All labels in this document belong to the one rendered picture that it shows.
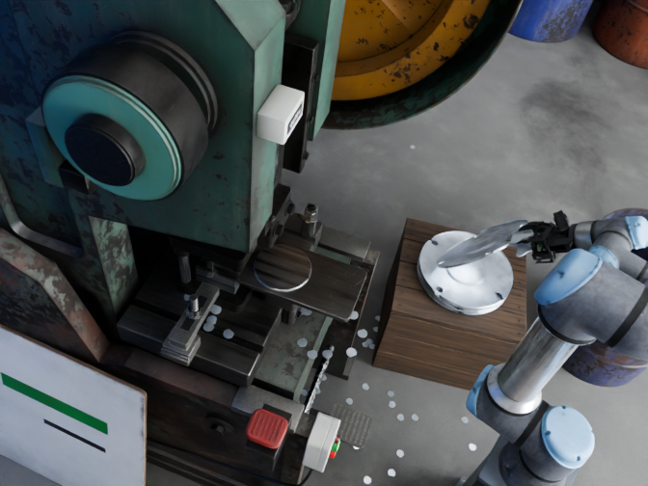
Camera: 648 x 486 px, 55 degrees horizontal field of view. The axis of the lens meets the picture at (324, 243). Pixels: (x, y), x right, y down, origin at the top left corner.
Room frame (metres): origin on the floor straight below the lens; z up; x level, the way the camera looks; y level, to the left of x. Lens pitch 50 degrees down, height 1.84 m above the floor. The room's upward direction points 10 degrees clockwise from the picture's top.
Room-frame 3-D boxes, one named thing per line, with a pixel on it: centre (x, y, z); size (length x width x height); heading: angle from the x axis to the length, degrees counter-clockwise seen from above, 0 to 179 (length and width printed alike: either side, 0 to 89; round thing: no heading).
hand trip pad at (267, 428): (0.45, 0.04, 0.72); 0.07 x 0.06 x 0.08; 78
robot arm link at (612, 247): (0.93, -0.64, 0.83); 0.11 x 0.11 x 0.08; 59
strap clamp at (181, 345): (0.65, 0.24, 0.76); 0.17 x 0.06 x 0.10; 168
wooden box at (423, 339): (1.20, -0.44, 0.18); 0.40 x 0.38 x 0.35; 86
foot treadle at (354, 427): (0.79, 0.07, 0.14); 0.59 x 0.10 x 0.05; 78
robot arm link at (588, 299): (0.65, -0.45, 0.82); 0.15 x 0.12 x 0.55; 59
